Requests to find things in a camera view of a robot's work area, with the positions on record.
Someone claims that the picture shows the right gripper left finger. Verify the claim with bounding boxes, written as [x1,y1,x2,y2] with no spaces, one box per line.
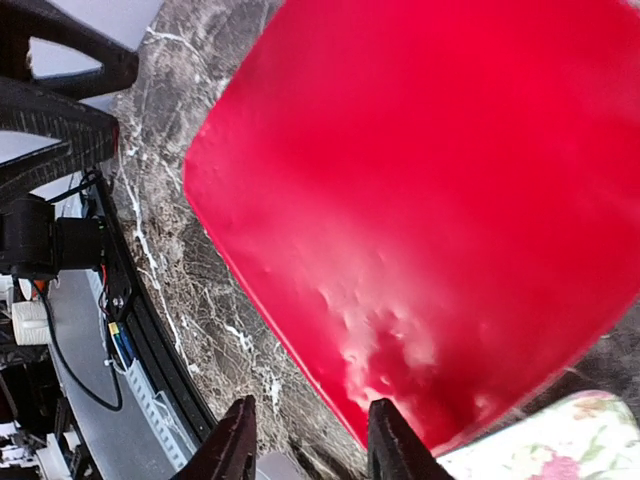
[171,395,257,480]

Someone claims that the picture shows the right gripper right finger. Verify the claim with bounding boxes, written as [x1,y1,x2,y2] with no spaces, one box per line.
[367,398,445,479]

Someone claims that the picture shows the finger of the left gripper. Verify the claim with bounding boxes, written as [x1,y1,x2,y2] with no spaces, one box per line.
[1,1,139,98]
[1,79,119,203]

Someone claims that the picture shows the red box lid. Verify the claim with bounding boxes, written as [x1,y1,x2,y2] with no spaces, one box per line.
[183,1,639,455]

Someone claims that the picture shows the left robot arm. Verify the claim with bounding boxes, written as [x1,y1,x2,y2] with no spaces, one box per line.
[1,1,139,280]

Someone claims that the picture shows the floral rectangular tray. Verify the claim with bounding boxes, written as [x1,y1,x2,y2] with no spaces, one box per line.
[438,390,639,479]

